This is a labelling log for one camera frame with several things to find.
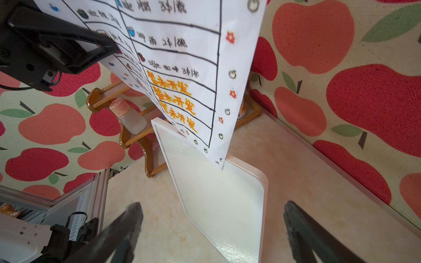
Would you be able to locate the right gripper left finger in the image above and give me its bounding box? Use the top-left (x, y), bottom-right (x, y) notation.
top-left (65, 202), bottom-right (144, 263)

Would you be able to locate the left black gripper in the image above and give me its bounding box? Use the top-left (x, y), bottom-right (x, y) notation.
top-left (1, 1), bottom-right (119, 92)

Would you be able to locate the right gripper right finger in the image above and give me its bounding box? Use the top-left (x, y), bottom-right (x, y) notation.
top-left (284, 201), bottom-right (364, 263)

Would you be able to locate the paper menu sheet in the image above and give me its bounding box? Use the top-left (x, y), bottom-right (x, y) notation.
top-left (36, 0), bottom-right (266, 168)

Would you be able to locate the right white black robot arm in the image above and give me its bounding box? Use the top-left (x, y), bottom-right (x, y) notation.
top-left (1, 201), bottom-right (363, 263)

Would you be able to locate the left white menu rack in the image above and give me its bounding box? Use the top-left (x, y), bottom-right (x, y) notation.
top-left (151, 118), bottom-right (269, 263)

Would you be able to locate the orange wooden shelf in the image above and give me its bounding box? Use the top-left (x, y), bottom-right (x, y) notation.
top-left (86, 81), bottom-right (263, 178)

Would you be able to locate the pink capped clear bottle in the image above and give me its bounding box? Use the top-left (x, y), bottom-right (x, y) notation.
top-left (109, 98), bottom-right (147, 134)

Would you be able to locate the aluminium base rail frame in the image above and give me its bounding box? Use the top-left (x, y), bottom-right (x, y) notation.
top-left (1, 168), bottom-right (113, 241)

